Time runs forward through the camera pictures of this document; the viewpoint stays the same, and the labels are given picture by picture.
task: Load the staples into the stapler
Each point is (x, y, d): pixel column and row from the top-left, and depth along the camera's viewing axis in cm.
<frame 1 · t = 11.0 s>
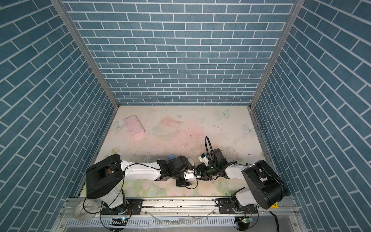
left hand: (190, 178, 83), fingers open
right hand: (191, 175, 81), fingers open
pink phone case: (134, 125, 108), point 2 cm above the table

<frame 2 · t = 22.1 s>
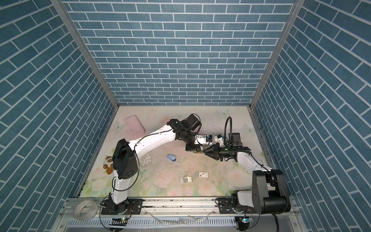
left hand: (199, 146, 82), fingers closed
right hand: (203, 151, 82), fingers open
white staple box sleeve: (203, 174, 85), point 2 cm above the table
staple box inner tray: (186, 179, 84), on the table
the other named things where they were.

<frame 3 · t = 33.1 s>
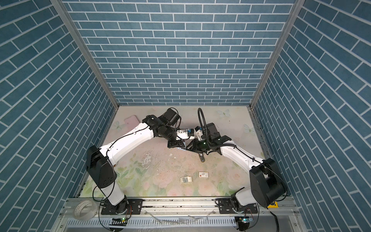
left hand: (183, 142, 79), fingers open
right hand: (185, 147, 81), fingers open
the named things where they were.

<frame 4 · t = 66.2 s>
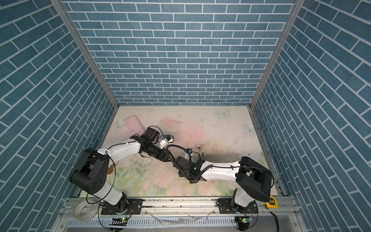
left hand: (170, 158, 84), fingers open
right hand: (179, 169, 84), fingers closed
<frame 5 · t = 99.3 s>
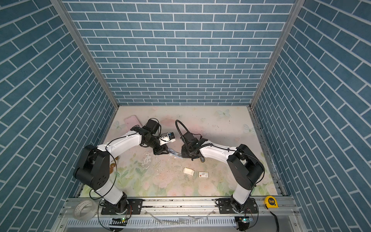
left hand: (166, 149, 88), fingers open
right hand: (182, 152, 89), fingers closed
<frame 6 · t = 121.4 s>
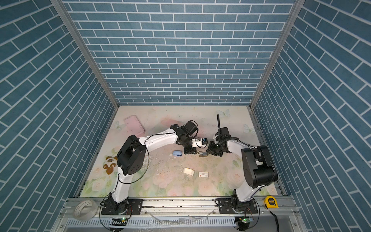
left hand: (195, 150, 90), fingers closed
right hand: (205, 149, 93), fingers closed
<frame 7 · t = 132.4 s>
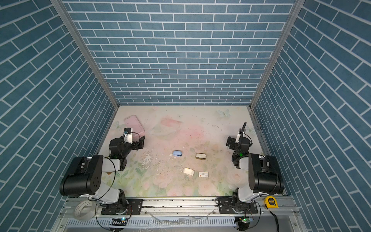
left hand: (137, 135, 93), fingers open
right hand: (236, 135, 95), fingers open
